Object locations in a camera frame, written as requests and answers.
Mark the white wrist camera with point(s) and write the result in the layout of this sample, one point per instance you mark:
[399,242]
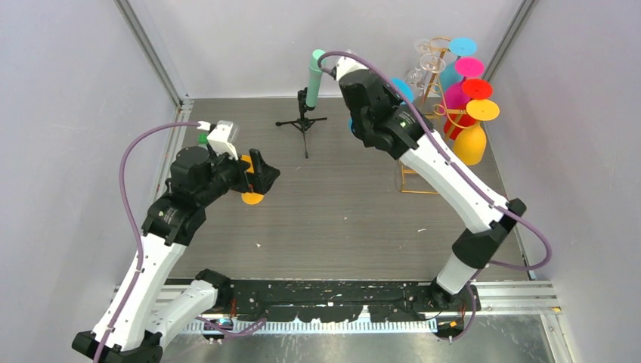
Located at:
[345,65]
[222,137]

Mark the clear wine glass front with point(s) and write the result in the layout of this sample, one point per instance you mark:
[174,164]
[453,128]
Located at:
[428,65]

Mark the blue wine glass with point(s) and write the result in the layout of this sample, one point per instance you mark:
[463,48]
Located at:
[405,89]

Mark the clear wine glass back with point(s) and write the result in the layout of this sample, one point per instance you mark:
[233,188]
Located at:
[424,46]

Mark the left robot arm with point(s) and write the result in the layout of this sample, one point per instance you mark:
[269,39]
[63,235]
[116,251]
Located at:
[131,330]

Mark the cyan wine glass back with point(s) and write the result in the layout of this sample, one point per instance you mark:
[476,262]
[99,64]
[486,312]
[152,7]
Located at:
[460,47]

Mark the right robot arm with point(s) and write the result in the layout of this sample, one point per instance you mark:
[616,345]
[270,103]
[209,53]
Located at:
[380,119]

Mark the aluminium frame rail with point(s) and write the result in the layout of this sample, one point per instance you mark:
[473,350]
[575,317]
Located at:
[496,299]

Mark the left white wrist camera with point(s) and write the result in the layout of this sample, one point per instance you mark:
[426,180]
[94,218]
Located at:
[222,137]

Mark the clear wine glass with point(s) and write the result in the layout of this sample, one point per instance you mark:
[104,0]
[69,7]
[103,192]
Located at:
[428,65]
[424,46]

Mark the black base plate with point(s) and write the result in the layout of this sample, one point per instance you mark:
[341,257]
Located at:
[334,301]

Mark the green toy block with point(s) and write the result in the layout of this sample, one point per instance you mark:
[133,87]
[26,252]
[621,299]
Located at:
[202,140]

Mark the gold wire glass rack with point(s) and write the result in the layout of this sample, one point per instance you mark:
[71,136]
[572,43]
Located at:
[434,158]

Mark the magenta wine glass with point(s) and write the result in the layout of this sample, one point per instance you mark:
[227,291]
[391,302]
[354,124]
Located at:
[468,68]

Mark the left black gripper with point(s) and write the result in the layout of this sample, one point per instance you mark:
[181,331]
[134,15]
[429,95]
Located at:
[260,181]

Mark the red wine glass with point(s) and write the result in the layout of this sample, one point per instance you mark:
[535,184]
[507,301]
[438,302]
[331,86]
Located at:
[478,90]

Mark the orange wine glass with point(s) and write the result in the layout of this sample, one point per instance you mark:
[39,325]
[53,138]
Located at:
[250,198]
[470,144]

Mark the mint green microphone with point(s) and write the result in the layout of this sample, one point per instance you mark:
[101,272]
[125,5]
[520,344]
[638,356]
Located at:
[314,79]

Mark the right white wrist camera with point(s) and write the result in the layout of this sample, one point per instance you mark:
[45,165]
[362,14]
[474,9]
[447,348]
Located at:
[345,65]

